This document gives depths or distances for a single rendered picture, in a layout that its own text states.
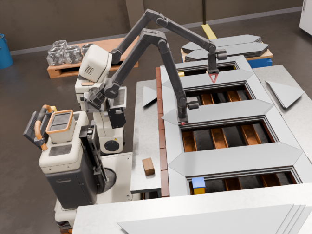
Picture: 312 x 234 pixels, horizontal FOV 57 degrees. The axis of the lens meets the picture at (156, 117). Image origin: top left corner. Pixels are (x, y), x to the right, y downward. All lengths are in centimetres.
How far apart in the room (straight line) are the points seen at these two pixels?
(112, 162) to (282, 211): 168
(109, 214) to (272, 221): 62
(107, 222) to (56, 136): 96
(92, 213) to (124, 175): 118
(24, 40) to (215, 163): 514
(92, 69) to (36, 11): 430
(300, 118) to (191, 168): 90
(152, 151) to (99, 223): 87
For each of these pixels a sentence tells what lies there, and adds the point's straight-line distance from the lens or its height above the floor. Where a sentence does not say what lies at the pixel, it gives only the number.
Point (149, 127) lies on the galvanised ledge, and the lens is 217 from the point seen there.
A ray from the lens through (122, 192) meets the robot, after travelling 231.
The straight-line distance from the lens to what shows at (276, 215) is 118.
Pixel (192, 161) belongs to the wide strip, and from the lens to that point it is 163.
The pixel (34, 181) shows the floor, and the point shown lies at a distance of 313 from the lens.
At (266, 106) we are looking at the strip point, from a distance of 205.
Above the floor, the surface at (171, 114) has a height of 85.
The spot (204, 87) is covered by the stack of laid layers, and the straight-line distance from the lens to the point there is 227.
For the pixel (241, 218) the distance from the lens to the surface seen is 115.
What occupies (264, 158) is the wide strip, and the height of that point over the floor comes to 85.
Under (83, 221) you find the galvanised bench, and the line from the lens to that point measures 126.
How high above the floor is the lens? 203
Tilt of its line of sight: 37 degrees down
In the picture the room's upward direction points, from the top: 9 degrees counter-clockwise
